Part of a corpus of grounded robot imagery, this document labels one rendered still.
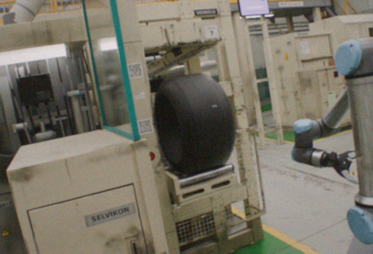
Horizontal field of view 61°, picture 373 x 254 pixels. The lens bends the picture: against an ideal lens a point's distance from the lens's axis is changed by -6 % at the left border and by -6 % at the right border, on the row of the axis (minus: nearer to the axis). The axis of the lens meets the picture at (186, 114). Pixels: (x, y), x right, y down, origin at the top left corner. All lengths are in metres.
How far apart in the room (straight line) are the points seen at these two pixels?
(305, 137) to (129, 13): 1.07
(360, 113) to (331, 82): 5.33
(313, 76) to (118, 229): 5.60
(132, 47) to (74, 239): 1.04
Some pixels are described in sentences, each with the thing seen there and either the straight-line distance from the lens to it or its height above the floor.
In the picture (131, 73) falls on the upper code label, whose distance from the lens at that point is 1.72.
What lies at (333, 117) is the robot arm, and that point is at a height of 1.14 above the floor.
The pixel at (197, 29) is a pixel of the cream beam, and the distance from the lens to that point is 2.17.
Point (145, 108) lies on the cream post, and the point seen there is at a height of 1.31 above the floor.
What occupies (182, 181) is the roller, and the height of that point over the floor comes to 0.91.
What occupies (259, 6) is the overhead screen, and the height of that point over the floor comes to 2.47.
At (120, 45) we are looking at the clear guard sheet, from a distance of 0.99.
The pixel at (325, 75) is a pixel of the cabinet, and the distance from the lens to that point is 6.46.
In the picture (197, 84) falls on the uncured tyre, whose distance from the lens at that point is 1.74.
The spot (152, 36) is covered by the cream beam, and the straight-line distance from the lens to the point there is 2.05.
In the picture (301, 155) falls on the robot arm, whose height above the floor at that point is 0.97.
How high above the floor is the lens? 1.42
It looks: 6 degrees down
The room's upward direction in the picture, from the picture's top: 10 degrees counter-clockwise
